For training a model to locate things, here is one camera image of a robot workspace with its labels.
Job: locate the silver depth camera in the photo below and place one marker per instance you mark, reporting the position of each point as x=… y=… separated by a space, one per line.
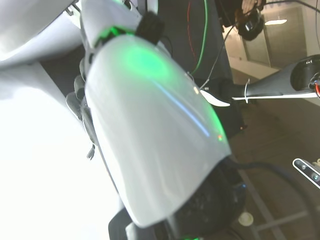
x=306 y=171

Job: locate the small white round disc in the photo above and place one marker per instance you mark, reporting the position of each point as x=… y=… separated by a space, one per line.
x=246 y=219

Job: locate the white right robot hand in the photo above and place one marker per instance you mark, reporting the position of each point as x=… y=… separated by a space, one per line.
x=155 y=130

